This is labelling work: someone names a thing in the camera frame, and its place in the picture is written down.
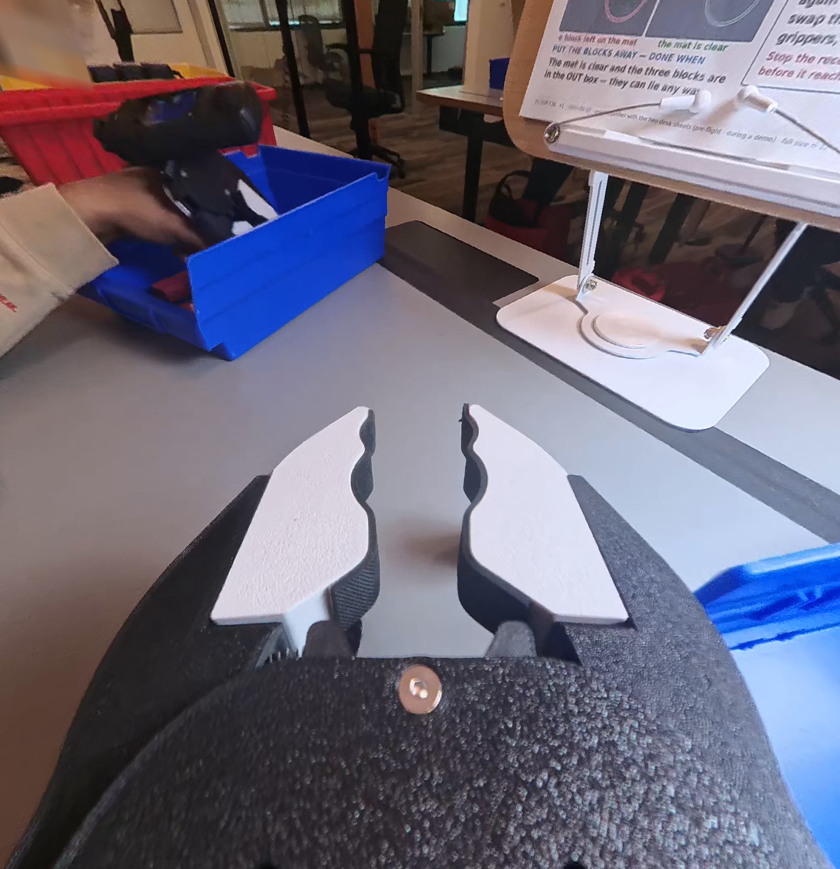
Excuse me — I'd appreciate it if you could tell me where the wooden desk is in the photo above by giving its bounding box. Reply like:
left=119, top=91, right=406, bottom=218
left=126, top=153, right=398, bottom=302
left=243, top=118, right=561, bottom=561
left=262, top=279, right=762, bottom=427
left=416, top=85, right=509, bottom=221

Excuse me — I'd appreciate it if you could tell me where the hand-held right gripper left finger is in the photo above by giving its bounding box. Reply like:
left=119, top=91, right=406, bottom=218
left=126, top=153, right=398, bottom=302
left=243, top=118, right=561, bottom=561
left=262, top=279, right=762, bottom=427
left=209, top=406, right=382, bottom=656

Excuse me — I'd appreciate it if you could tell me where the person's left hand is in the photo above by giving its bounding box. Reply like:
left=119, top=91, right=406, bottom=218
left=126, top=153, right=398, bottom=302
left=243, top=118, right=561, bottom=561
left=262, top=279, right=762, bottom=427
left=56, top=166, right=209, bottom=258

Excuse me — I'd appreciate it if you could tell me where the red plastic bin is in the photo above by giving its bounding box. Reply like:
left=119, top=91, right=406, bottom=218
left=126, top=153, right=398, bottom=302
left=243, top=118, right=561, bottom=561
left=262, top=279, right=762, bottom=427
left=0, top=80, right=278, bottom=186

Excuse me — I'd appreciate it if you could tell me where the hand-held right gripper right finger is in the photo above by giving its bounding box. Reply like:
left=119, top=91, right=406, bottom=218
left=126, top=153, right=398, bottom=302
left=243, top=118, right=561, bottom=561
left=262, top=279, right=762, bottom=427
left=457, top=403, right=631, bottom=625

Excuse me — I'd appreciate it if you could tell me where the printed instruction sheet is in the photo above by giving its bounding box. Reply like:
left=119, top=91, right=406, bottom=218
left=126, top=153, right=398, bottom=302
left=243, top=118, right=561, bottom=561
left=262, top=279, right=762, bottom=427
left=520, top=0, right=840, bottom=167

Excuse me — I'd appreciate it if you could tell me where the white document stand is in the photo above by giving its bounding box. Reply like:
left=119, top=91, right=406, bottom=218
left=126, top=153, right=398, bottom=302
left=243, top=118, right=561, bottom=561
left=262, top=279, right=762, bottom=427
left=496, top=0, right=840, bottom=432

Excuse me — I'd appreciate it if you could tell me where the red bag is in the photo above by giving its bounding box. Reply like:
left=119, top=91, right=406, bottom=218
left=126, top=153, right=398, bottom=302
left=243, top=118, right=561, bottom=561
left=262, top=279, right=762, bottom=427
left=610, top=267, right=668, bottom=304

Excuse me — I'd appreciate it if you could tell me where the black office chair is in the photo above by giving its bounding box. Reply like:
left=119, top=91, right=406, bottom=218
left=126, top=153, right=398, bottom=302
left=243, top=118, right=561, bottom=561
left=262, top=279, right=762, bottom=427
left=323, top=0, right=413, bottom=179

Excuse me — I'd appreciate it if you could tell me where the dark red backpack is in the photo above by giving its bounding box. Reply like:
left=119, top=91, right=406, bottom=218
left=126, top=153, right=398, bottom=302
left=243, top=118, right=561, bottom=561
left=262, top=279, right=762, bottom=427
left=486, top=170, right=577, bottom=252

